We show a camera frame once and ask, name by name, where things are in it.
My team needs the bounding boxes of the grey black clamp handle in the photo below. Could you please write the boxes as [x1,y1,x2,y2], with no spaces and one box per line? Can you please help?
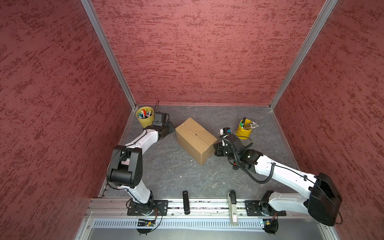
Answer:
[228,190,238,226]

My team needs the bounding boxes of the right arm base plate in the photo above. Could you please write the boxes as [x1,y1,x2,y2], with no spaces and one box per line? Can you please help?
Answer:
[245,200,287,217]

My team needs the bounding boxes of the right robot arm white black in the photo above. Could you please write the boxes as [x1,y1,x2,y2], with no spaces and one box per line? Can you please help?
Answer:
[214,139,343,226]

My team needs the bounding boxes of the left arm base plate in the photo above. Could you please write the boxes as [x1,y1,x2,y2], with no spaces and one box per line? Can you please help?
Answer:
[127,200,169,217]

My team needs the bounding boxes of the aluminium frame rail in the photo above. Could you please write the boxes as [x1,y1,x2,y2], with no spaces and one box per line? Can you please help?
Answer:
[86,198,311,219]

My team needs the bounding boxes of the yellow pen cup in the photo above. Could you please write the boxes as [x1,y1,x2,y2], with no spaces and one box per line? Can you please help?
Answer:
[236,117,259,140]
[136,107,155,129]

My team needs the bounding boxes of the brown cardboard express box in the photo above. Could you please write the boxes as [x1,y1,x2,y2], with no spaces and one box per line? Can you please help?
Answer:
[176,118,217,165]

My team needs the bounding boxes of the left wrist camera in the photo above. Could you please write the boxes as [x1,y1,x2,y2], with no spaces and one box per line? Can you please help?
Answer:
[152,112,169,127]

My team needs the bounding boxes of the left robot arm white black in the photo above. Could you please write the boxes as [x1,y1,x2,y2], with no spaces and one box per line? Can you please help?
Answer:
[106,121,175,216]

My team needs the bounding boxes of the yellow pen cup right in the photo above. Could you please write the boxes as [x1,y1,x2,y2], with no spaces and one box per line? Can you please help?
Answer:
[236,117,259,140]

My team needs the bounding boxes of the yellow pen cup left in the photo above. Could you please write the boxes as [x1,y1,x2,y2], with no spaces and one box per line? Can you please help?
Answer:
[136,107,155,129]

